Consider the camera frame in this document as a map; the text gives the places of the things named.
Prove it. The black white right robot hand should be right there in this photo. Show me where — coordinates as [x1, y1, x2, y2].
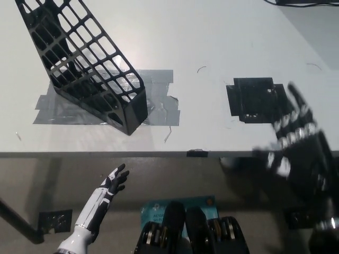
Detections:
[253, 82, 339, 231]

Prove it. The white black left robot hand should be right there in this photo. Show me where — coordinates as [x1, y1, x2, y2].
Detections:
[75, 163, 130, 239]

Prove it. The black desk leg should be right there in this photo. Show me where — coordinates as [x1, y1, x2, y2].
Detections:
[0, 197, 45, 244]

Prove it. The black teal robot torso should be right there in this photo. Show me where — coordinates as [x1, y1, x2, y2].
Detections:
[135, 195, 251, 254]

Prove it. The black lattice file shelf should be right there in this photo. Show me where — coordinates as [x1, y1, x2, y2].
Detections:
[14, 0, 148, 137]

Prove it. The black floor tape patch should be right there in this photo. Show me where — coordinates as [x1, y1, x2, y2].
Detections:
[38, 208, 74, 235]
[283, 206, 318, 230]

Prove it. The large black tape patch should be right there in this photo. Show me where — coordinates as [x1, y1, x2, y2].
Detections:
[225, 77, 292, 124]

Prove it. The grey tape patch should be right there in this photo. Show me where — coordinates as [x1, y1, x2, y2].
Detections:
[32, 69, 181, 127]

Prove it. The black flat device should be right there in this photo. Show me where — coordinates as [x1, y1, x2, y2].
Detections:
[275, 0, 339, 6]

